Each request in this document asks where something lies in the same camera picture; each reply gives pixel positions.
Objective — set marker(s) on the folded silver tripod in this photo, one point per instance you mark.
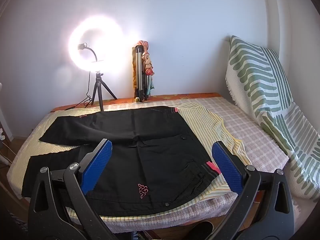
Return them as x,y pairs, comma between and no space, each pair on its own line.
140,75

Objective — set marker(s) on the colourful hanging cloth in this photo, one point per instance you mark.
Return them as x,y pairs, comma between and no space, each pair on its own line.
149,65

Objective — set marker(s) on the white power adapter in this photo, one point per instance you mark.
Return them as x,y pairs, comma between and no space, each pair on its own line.
2,133

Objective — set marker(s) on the black gooseneck phone holder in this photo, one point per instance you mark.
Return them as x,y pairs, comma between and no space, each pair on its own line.
92,51

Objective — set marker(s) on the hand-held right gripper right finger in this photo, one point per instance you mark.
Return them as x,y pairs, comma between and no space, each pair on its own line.
227,167

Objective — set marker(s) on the black pants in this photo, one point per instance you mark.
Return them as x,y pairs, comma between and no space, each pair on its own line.
155,160

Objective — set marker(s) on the yellow striped cloth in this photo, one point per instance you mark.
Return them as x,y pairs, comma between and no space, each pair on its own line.
200,125

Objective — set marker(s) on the brown fuzzy cloth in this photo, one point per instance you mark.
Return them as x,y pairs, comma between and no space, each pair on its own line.
135,75

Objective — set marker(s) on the pink checked blanket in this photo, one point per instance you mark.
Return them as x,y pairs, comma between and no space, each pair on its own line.
250,135

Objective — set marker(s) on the green patterned white throw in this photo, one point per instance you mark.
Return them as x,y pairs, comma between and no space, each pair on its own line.
250,62

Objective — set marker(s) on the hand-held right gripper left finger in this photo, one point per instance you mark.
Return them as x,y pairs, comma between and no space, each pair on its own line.
97,165

